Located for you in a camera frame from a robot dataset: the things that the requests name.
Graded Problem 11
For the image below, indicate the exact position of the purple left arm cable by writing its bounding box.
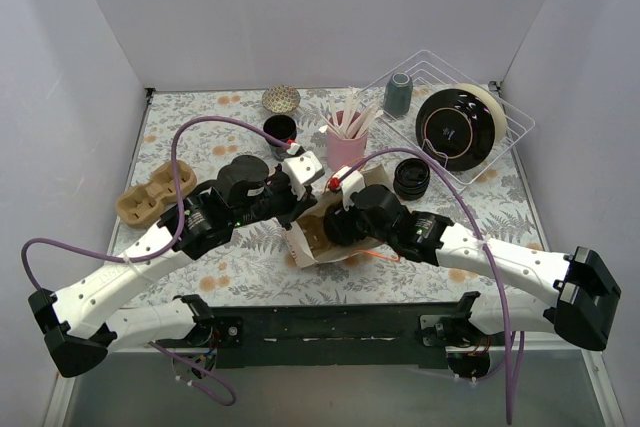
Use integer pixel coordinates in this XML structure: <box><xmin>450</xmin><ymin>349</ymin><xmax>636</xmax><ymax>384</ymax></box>
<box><xmin>20</xmin><ymin>116</ymin><xmax>304</xmax><ymax>406</ymax></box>

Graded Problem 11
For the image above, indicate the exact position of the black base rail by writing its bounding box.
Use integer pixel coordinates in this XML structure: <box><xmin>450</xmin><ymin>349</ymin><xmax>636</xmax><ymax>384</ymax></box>
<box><xmin>124</xmin><ymin>299</ymin><xmax>516</xmax><ymax>371</ymax></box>

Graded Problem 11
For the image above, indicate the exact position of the pink cylindrical holder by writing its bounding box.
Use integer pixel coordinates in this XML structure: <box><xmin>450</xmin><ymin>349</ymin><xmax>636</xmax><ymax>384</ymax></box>
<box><xmin>326</xmin><ymin>132</ymin><xmax>368</xmax><ymax>171</ymax></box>

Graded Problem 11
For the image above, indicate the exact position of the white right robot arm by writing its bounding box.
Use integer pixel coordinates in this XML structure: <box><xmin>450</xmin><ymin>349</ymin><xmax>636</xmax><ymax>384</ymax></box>
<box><xmin>323</xmin><ymin>184</ymin><xmax>621</xmax><ymax>351</ymax></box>

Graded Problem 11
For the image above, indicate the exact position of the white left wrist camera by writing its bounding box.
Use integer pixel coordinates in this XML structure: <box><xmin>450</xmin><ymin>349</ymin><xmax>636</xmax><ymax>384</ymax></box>
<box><xmin>281</xmin><ymin>140</ymin><xmax>324</xmax><ymax>200</ymax></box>

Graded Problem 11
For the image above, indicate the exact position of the stack of black lids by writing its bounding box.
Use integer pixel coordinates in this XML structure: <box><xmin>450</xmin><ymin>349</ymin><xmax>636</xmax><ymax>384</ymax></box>
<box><xmin>393</xmin><ymin>158</ymin><xmax>431</xmax><ymax>201</ymax></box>

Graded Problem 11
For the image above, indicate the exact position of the aluminium frame rail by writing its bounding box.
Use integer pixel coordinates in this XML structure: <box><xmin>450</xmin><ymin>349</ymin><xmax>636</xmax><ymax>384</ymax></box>
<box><xmin>42</xmin><ymin>336</ymin><xmax>166</xmax><ymax>427</ymax></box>

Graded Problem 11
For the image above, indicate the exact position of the cardboard cup carrier tray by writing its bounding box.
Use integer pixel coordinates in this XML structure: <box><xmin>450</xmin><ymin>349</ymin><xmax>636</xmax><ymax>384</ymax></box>
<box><xmin>115</xmin><ymin>161</ymin><xmax>177</xmax><ymax>229</ymax></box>

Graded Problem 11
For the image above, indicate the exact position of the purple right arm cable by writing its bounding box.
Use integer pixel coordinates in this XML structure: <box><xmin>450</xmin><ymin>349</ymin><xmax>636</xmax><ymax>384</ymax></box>
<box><xmin>327</xmin><ymin>147</ymin><xmax>525</xmax><ymax>426</ymax></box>

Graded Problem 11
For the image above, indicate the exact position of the wrapped straw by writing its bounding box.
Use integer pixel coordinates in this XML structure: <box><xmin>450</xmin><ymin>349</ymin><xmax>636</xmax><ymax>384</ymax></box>
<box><xmin>318</xmin><ymin>123</ymin><xmax>342</xmax><ymax>137</ymax></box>
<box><xmin>329</xmin><ymin>95</ymin><xmax>344</xmax><ymax>136</ymax></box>
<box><xmin>341</xmin><ymin>87</ymin><xmax>359</xmax><ymax>138</ymax></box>
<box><xmin>354</xmin><ymin>106</ymin><xmax>380</xmax><ymax>139</ymax></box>

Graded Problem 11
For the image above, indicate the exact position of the brown paper gift bag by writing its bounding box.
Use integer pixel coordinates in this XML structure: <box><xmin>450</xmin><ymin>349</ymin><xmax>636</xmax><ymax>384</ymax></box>
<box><xmin>284</xmin><ymin>172</ymin><xmax>381</xmax><ymax>269</ymax></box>

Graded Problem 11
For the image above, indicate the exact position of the cream round plate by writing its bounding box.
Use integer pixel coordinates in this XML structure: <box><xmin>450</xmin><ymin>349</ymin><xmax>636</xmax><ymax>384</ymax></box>
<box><xmin>454</xmin><ymin>83</ymin><xmax>507</xmax><ymax>144</ymax></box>

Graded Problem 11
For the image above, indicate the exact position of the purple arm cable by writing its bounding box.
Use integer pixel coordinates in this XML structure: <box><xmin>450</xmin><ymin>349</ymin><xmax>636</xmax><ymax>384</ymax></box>
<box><xmin>20</xmin><ymin>116</ymin><xmax>304</xmax><ymax>406</ymax></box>
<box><xmin>327</xmin><ymin>147</ymin><xmax>525</xmax><ymax>426</ymax></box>

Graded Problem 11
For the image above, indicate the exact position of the stack of black cups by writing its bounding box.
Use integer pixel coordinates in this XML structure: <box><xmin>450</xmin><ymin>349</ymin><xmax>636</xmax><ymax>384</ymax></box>
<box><xmin>263</xmin><ymin>114</ymin><xmax>297</xmax><ymax>161</ymax></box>

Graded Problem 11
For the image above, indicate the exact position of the teal ceramic cup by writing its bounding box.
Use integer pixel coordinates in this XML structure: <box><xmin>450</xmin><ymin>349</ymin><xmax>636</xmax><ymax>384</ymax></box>
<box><xmin>383</xmin><ymin>72</ymin><xmax>413</xmax><ymax>118</ymax></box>

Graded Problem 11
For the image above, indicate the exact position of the black round plate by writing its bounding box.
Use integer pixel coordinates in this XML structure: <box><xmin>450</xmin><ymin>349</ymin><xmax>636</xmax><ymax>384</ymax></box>
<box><xmin>415</xmin><ymin>87</ymin><xmax>495</xmax><ymax>172</ymax></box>

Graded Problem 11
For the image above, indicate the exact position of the small patterned bowl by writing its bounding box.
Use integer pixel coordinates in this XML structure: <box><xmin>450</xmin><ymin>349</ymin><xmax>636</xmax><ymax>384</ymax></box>
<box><xmin>261</xmin><ymin>85</ymin><xmax>301</xmax><ymax>114</ymax></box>

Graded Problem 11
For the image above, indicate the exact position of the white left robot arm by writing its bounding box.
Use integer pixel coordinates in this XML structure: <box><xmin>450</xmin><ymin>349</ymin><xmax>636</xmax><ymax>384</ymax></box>
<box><xmin>28</xmin><ymin>152</ymin><xmax>324</xmax><ymax>378</ymax></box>

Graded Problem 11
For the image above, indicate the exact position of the floral patterned table mat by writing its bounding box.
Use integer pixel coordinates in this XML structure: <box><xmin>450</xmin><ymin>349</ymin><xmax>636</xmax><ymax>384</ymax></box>
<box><xmin>131</xmin><ymin>90</ymin><xmax>541</xmax><ymax>307</ymax></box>

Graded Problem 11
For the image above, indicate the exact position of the white wire dish rack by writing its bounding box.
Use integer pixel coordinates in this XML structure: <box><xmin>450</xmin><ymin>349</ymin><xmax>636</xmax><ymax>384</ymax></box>
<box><xmin>361</xmin><ymin>50</ymin><xmax>535</xmax><ymax>192</ymax></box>

